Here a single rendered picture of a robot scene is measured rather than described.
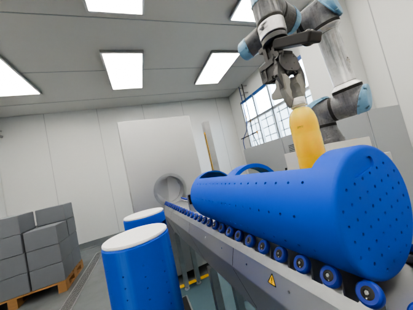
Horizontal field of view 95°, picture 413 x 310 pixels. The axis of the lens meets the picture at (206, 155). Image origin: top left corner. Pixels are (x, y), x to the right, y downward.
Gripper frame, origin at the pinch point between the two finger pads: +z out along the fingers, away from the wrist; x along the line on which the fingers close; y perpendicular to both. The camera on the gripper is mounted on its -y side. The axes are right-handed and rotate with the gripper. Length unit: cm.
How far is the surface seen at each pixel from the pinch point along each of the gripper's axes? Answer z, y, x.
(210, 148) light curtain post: -5, 128, -33
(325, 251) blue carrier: 34.1, -6.6, 12.0
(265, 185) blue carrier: 20.7, 8.6, 10.4
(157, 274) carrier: 48, 47, 41
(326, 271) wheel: 40.8, -3.1, 9.2
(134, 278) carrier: 47, 46, 49
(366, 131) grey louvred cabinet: 13, 60, -154
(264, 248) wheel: 41.5, 17.4, 9.7
